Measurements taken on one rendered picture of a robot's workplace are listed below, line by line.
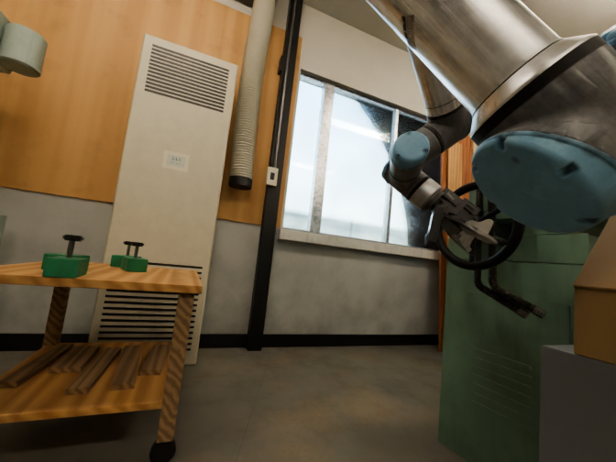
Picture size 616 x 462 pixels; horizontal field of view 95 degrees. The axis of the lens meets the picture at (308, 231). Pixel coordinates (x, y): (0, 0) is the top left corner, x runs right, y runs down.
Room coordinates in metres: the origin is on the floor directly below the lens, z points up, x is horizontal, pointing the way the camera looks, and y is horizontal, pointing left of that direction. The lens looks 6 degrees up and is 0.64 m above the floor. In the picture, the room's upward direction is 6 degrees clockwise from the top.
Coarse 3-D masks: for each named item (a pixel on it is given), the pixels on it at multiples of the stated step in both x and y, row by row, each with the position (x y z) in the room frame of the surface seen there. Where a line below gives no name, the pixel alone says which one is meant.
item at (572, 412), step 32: (544, 352) 0.44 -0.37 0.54; (544, 384) 0.44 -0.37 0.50; (576, 384) 0.40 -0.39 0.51; (608, 384) 0.37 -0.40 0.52; (544, 416) 0.44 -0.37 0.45; (576, 416) 0.40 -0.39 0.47; (608, 416) 0.37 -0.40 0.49; (544, 448) 0.43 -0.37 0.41; (576, 448) 0.40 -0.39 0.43; (608, 448) 0.37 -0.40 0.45
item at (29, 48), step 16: (0, 16) 1.14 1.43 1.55; (0, 32) 1.16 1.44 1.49; (16, 32) 1.15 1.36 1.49; (32, 32) 1.18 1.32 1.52; (0, 48) 1.15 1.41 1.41; (16, 48) 1.15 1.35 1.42; (32, 48) 1.19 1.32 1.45; (0, 64) 1.20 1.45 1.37; (16, 64) 1.18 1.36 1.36; (32, 64) 1.20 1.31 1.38; (0, 224) 1.38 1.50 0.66; (0, 240) 1.41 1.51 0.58
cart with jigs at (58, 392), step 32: (64, 256) 0.83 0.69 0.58; (128, 256) 1.22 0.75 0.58; (64, 288) 1.23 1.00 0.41; (96, 288) 0.78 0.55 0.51; (128, 288) 0.81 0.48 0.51; (160, 288) 0.84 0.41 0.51; (192, 288) 0.88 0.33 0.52; (64, 352) 1.15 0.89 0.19; (96, 352) 1.19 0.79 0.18; (128, 352) 1.19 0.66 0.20; (160, 352) 1.22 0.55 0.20; (0, 384) 0.87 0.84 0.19; (32, 384) 0.91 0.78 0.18; (64, 384) 0.93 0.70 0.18; (96, 384) 0.95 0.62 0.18; (128, 384) 0.94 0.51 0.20; (160, 384) 0.99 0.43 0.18; (0, 416) 0.75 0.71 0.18; (32, 416) 0.78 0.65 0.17; (64, 416) 0.80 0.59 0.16; (160, 416) 0.88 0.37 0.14; (160, 448) 0.90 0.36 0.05
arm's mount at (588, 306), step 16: (608, 224) 0.45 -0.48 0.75; (608, 240) 0.42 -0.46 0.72; (592, 256) 0.42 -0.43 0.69; (608, 256) 0.40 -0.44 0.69; (592, 272) 0.40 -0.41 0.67; (608, 272) 0.39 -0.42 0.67; (576, 288) 0.41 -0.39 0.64; (592, 288) 0.39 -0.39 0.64; (608, 288) 0.37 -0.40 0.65; (576, 304) 0.40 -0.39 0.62; (592, 304) 0.39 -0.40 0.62; (608, 304) 0.37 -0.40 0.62; (576, 320) 0.40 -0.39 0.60; (592, 320) 0.39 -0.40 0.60; (608, 320) 0.38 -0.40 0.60; (576, 336) 0.40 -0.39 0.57; (592, 336) 0.39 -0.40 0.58; (608, 336) 0.37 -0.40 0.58; (576, 352) 0.40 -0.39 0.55; (592, 352) 0.39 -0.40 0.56; (608, 352) 0.38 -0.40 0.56
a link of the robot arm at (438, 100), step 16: (416, 64) 0.61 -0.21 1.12; (432, 80) 0.61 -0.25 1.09; (432, 96) 0.64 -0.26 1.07; (448, 96) 0.63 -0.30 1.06; (432, 112) 0.68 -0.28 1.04; (448, 112) 0.66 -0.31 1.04; (464, 112) 0.67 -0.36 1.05; (432, 128) 0.69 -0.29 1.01; (448, 128) 0.68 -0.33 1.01; (464, 128) 0.69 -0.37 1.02; (448, 144) 0.70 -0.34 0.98
